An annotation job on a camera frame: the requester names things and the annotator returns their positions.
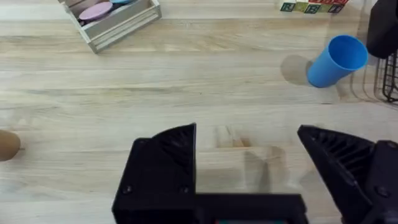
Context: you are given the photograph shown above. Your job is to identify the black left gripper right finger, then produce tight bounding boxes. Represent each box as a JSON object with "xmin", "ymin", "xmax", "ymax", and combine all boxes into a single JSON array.
[{"xmin": 297, "ymin": 124, "xmax": 398, "ymax": 224}]

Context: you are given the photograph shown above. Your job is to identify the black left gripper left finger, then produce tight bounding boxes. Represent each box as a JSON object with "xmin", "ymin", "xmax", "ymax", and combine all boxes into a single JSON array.
[{"xmin": 111, "ymin": 123, "xmax": 198, "ymax": 224}]

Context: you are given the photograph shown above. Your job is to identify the blue plastic cup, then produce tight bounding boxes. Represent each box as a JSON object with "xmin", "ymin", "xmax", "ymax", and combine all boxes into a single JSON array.
[{"xmin": 307, "ymin": 34, "xmax": 369, "ymax": 89}]

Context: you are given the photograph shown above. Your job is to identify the brown plastic cup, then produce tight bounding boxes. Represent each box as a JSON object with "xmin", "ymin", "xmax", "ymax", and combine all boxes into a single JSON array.
[{"xmin": 0, "ymin": 129, "xmax": 22, "ymax": 162}]

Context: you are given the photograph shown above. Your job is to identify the toy blocks on green board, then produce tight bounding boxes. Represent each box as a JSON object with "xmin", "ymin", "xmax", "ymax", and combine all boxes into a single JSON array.
[{"xmin": 279, "ymin": 0, "xmax": 349, "ymax": 14}]

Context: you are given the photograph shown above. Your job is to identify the grey wooden box with plates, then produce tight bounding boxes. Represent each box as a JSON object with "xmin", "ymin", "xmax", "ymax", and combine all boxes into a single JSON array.
[{"xmin": 57, "ymin": 0, "xmax": 162, "ymax": 54}]

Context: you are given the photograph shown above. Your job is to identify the black wire dish rack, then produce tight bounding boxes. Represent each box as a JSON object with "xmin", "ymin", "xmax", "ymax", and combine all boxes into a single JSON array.
[{"xmin": 381, "ymin": 51, "xmax": 398, "ymax": 103}]

